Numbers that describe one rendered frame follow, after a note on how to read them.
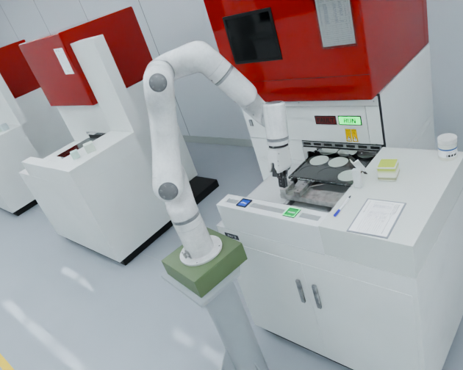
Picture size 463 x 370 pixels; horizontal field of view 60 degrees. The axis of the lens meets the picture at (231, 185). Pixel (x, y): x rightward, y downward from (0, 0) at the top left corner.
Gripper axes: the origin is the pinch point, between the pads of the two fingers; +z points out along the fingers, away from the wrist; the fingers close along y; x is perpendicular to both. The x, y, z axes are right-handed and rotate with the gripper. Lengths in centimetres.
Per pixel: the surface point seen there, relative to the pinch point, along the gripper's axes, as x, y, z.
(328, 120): -11, -57, -11
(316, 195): -3.7, -28.7, 18.0
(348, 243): 26.7, 0.1, 20.9
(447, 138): 45, -52, -5
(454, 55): 6, -207, -20
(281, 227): -3.4, 0.1, 21.0
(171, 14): -270, -192, -90
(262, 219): -12.7, 0.6, 18.5
